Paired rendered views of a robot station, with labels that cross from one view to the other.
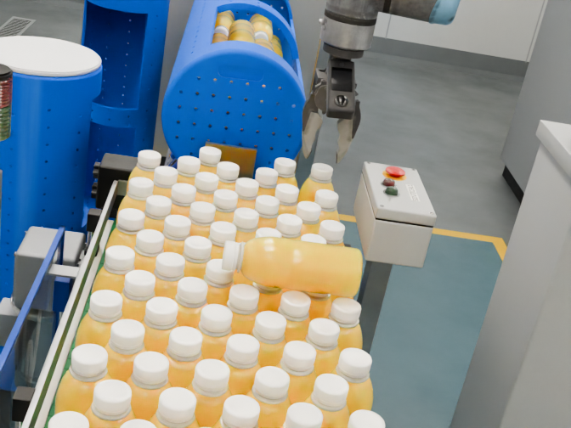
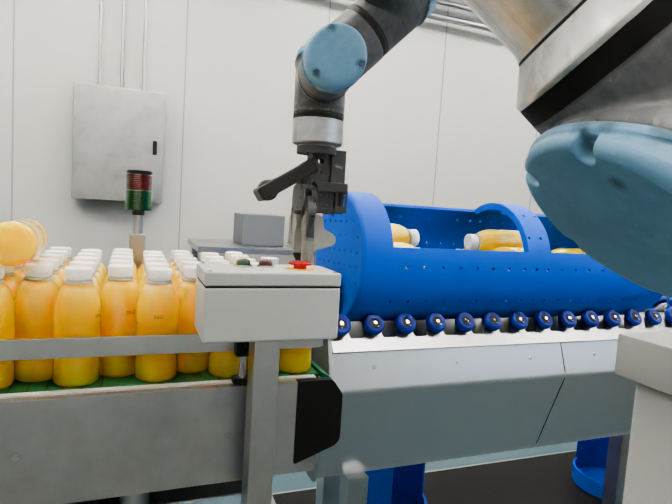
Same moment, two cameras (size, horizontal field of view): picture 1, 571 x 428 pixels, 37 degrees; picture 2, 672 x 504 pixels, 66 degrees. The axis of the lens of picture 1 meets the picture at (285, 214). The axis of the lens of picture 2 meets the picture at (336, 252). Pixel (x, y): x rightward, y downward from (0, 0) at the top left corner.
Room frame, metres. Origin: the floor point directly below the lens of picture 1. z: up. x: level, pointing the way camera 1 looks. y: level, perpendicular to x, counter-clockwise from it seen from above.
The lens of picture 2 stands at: (1.28, -0.96, 1.20)
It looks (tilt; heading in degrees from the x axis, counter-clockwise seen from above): 5 degrees down; 75
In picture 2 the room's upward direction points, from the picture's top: 4 degrees clockwise
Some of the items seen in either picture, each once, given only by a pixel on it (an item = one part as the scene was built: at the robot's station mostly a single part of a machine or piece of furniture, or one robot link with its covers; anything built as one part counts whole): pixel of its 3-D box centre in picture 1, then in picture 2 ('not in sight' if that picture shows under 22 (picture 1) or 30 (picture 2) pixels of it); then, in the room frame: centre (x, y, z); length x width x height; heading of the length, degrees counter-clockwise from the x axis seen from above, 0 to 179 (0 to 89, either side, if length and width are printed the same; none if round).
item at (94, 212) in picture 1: (93, 232); not in sight; (1.31, 0.32, 0.94); 0.03 x 0.02 x 0.08; 6
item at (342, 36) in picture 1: (345, 32); (317, 135); (1.48, -0.04, 1.32); 0.10 x 0.09 x 0.05; 96
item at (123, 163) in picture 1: (119, 186); not in sight; (1.49, 0.32, 0.95); 0.10 x 0.07 x 0.10; 96
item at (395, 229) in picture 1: (392, 211); (266, 299); (1.39, -0.18, 1.05); 0.20 x 0.10 x 0.10; 6
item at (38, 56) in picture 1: (41, 55); not in sight; (1.95, 0.63, 1.03); 0.28 x 0.28 x 0.01
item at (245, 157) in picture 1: (227, 173); not in sight; (1.56, 0.13, 0.99); 0.10 x 0.02 x 0.12; 96
